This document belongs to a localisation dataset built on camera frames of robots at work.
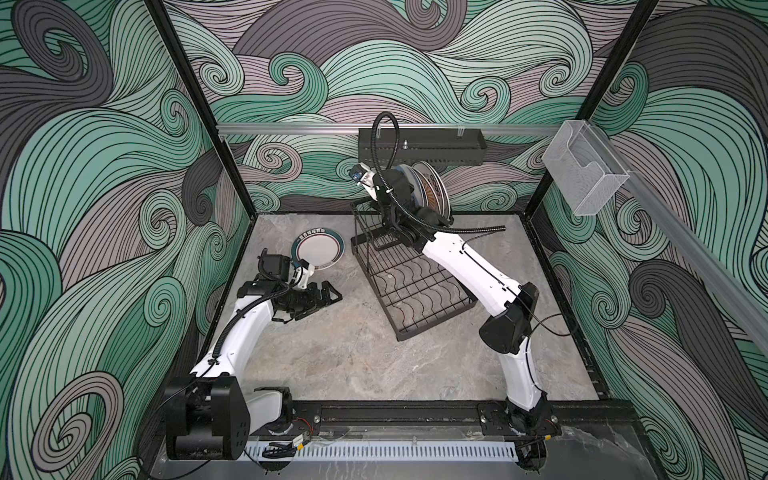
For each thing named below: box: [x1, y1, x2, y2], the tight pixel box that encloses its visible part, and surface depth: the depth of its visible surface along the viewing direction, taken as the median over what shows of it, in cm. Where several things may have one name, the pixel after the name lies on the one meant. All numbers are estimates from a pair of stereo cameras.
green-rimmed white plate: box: [291, 227, 346, 271], surface depth 112 cm
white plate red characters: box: [412, 161, 446, 213], surface depth 79 cm
